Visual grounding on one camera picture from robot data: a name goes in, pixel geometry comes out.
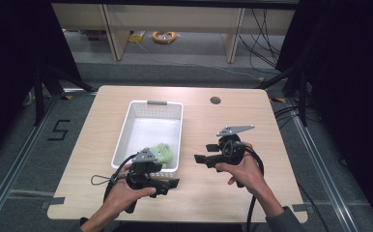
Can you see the yellow packet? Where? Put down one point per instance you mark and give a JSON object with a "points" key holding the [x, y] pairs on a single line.
{"points": [[137, 37]]}

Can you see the black metal stand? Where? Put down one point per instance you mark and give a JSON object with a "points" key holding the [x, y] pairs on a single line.
{"points": [[39, 96], [302, 96]]}

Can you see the aluminium floor rail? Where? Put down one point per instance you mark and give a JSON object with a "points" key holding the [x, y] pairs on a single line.
{"points": [[323, 174], [17, 161]]}

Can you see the grey tape strip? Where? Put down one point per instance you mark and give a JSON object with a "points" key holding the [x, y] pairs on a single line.
{"points": [[300, 207], [56, 200]]}

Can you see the plain green mitten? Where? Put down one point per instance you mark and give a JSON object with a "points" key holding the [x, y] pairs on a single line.
{"points": [[158, 150]]}

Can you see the person's left hand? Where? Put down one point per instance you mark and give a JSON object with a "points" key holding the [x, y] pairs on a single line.
{"points": [[123, 193]]}

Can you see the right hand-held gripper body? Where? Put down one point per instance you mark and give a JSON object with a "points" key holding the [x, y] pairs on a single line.
{"points": [[231, 146]]}

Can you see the white plastic basket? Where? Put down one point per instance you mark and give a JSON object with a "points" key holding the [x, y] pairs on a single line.
{"points": [[151, 129]]}

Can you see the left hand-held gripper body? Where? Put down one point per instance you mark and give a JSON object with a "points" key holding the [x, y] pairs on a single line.
{"points": [[142, 167]]}

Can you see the person's right hand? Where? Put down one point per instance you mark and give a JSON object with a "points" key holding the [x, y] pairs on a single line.
{"points": [[244, 174]]}

